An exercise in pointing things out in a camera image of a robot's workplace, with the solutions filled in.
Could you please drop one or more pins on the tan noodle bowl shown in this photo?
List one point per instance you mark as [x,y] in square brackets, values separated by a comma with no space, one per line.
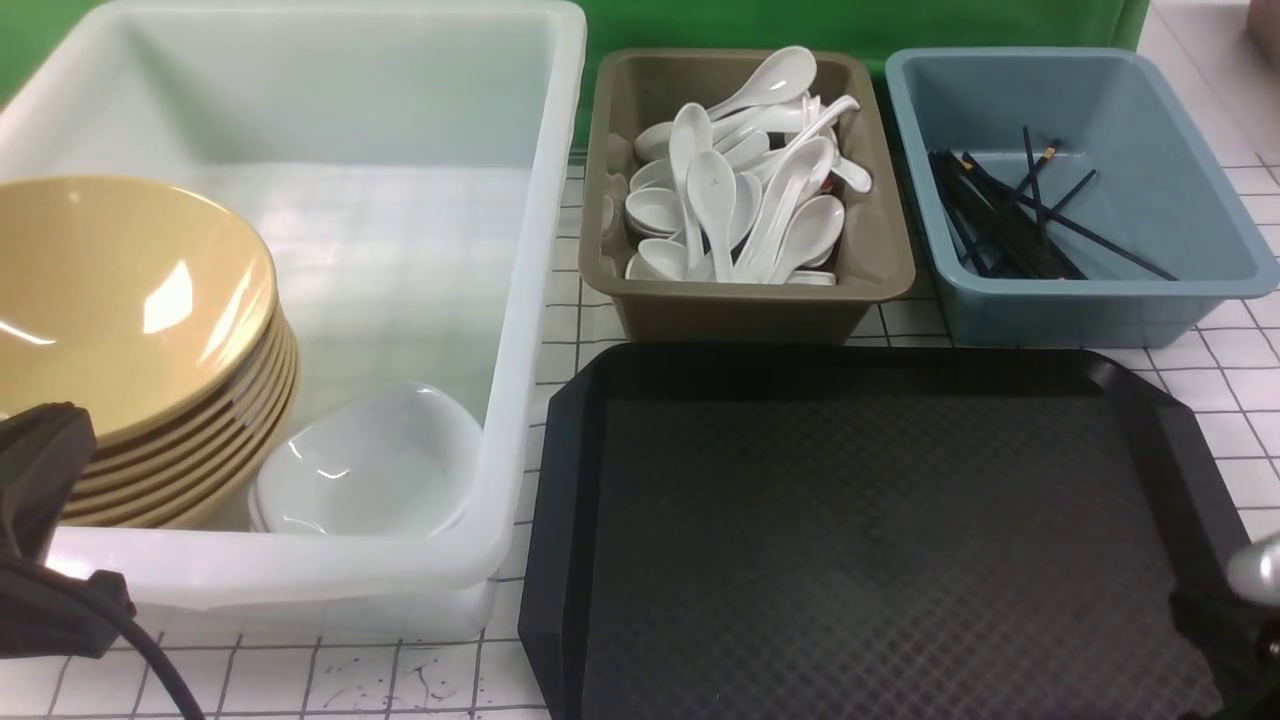
[128,297]

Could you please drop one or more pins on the white soup spoon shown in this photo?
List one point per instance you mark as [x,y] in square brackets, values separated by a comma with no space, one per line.
[711,186]

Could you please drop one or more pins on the black chopstick pair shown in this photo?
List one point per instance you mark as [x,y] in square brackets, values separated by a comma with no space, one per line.
[1035,166]

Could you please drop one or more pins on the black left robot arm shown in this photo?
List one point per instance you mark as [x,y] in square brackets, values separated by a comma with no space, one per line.
[45,451]

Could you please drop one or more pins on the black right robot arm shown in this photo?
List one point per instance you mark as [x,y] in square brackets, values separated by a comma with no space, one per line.
[1236,632]

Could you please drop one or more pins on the black plastic tray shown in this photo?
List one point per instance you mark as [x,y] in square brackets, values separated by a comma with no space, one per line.
[800,532]

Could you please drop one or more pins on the pile of white spoons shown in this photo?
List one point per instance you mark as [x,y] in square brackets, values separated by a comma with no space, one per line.
[781,142]

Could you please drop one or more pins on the white dish in tub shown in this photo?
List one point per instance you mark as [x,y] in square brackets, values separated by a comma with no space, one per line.
[397,462]

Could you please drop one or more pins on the olive green spoon bin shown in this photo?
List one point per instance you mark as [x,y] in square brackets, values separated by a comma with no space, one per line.
[873,262]

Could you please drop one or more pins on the large translucent white tub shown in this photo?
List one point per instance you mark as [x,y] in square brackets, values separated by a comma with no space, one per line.
[404,161]

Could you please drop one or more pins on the black chopsticks in bin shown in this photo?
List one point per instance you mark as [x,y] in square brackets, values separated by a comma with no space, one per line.
[979,210]

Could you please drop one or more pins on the stack of tan bowls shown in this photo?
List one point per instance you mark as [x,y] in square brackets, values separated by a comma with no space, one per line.
[172,470]

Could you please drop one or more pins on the blue chopstick bin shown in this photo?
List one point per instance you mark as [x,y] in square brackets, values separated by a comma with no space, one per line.
[1158,193]

